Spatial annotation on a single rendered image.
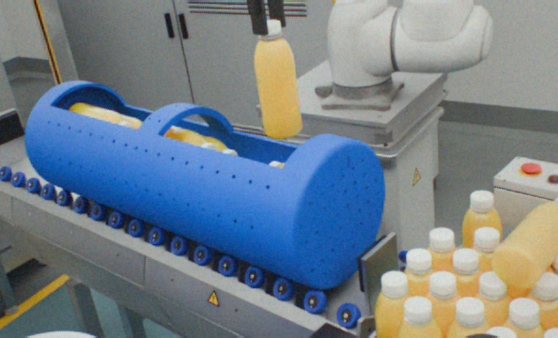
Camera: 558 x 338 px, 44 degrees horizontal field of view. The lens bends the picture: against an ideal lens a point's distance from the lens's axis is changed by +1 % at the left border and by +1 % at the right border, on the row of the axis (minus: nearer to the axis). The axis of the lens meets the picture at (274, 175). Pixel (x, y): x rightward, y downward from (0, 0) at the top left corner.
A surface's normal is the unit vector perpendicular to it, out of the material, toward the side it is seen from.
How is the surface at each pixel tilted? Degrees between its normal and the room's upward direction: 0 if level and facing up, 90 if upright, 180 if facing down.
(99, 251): 70
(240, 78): 90
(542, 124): 76
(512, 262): 91
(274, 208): 62
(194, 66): 90
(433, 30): 90
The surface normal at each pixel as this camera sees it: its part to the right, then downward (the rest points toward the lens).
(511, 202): -0.65, 0.42
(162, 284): -0.66, 0.10
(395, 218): 0.18, 0.43
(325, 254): 0.75, 0.21
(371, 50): -0.33, 0.48
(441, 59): -0.26, 0.76
